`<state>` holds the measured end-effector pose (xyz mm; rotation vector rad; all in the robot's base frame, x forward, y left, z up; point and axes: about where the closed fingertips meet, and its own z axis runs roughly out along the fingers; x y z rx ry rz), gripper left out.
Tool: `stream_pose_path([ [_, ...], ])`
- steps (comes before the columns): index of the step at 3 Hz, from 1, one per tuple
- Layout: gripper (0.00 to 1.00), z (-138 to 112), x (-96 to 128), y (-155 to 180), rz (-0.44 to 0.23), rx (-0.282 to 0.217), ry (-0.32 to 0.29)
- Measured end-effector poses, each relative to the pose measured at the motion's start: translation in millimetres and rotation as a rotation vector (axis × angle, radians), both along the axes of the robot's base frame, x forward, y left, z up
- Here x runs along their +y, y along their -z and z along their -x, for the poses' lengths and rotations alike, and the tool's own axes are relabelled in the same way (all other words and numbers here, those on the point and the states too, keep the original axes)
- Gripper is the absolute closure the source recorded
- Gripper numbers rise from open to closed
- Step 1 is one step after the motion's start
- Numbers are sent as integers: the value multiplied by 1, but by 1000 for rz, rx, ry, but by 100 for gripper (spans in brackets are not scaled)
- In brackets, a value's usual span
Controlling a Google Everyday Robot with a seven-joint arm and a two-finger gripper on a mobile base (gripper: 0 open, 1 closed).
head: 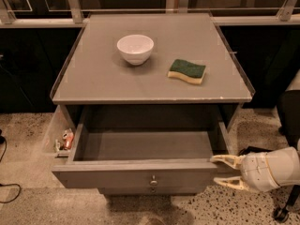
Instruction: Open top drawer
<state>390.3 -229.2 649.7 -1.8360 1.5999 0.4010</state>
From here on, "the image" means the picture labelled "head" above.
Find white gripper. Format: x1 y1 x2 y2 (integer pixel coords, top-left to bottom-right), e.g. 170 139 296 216
210 152 278 192

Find grey top drawer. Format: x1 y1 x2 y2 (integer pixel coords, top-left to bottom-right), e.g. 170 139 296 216
52 104 232 189

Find grey drawer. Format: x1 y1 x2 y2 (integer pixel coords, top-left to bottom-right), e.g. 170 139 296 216
52 104 232 189
98 186 205 195

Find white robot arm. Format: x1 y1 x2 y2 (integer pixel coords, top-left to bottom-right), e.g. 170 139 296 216
210 147 300 192

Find grey drawer cabinet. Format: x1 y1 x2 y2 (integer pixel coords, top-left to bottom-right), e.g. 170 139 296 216
50 12 256 196

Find grey bottom drawer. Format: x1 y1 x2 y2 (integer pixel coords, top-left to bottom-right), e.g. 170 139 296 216
98 186 205 195

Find black office chair base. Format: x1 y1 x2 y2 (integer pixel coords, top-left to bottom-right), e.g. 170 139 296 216
238 91 300 224

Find green and yellow sponge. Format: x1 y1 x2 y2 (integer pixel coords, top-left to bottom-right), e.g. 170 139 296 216
168 59 206 85

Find white ceramic bowl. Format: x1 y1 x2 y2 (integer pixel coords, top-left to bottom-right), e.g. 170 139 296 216
117 35 154 66

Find clear plastic storage bin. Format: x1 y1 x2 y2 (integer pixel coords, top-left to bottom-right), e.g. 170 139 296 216
42 106 76 158

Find metal window frame rail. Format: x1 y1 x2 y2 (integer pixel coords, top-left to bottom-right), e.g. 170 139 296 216
0 0 300 27

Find black floor cable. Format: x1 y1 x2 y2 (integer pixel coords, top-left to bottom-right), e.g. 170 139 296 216
0 128 23 204

